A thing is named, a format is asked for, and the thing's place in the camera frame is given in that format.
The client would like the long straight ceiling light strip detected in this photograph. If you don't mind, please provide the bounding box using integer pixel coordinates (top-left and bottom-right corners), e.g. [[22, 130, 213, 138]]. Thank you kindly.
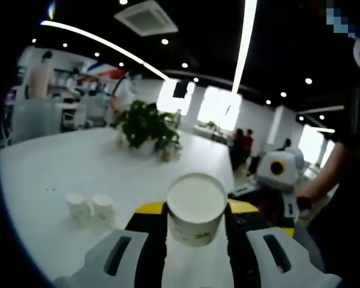
[[230, 0, 259, 94]]

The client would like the small beige pot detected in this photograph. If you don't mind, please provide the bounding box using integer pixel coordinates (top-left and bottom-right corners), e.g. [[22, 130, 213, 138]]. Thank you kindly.
[[159, 146, 175, 163]]

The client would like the printed white paper cup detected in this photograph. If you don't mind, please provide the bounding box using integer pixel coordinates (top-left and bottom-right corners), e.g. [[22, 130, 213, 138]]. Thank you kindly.
[[65, 191, 94, 224], [166, 172, 229, 247], [91, 193, 116, 223]]

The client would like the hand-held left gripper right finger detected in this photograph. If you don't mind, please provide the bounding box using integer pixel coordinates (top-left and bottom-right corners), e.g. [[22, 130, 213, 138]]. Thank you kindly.
[[226, 199, 343, 288]]

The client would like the long curved ceiling light strip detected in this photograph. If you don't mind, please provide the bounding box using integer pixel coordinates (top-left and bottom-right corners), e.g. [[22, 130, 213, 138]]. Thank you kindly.
[[40, 20, 172, 82]]

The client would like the potted green plant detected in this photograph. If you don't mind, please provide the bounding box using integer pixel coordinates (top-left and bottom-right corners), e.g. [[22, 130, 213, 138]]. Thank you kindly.
[[115, 100, 182, 157]]

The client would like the white table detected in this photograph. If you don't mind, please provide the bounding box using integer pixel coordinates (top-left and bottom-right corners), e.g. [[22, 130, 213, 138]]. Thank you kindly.
[[0, 127, 239, 288]]

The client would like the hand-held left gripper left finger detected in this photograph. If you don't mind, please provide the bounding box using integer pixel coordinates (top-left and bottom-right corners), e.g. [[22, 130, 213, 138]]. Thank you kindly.
[[52, 201, 169, 288]]

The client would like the person's black shirt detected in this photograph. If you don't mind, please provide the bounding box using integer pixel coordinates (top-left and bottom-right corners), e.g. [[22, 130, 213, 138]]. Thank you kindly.
[[305, 74, 360, 286]]

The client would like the group of ceiling downlights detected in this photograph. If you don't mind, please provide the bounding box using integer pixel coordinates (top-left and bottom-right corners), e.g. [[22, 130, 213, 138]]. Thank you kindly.
[[31, 0, 326, 121]]

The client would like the black hanging screen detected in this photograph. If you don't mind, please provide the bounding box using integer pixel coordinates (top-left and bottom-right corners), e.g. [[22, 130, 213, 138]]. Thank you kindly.
[[172, 80, 189, 99]]

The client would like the ceiling air conditioner vent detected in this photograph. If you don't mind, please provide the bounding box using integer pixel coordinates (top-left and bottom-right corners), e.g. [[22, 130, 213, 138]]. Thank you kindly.
[[113, 0, 179, 37]]

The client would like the person's right hand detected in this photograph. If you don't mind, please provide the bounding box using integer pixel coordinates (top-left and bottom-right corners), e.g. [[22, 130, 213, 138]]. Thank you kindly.
[[293, 185, 321, 218]]

